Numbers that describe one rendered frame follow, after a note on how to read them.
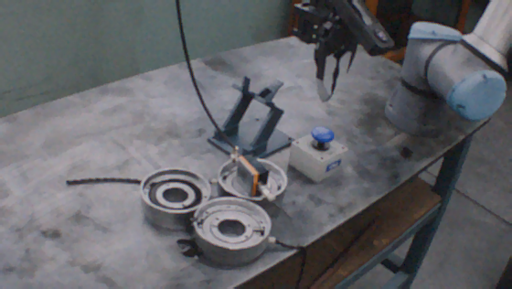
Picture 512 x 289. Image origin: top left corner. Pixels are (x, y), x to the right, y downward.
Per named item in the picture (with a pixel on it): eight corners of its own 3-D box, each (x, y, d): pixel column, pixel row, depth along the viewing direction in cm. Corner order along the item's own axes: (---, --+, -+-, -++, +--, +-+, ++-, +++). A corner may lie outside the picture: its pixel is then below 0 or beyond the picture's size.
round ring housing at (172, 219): (127, 214, 74) (126, 193, 71) (165, 180, 82) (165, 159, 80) (186, 243, 70) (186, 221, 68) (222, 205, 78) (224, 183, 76)
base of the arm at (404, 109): (405, 97, 119) (414, 61, 114) (454, 125, 110) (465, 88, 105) (371, 112, 110) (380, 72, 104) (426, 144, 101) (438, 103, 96)
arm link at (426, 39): (432, 69, 111) (444, 17, 104) (463, 97, 100) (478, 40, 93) (390, 67, 108) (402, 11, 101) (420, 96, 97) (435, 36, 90)
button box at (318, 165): (317, 184, 85) (323, 160, 83) (287, 164, 90) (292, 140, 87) (346, 168, 90) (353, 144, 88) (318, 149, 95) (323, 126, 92)
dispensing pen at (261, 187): (297, 228, 71) (239, 164, 83) (302, 205, 69) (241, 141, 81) (283, 232, 70) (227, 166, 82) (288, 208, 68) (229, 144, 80)
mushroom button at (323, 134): (319, 165, 86) (325, 139, 83) (302, 153, 88) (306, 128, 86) (334, 156, 88) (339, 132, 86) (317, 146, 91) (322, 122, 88)
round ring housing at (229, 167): (286, 185, 84) (290, 164, 82) (278, 226, 76) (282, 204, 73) (223, 173, 85) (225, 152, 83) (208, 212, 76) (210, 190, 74)
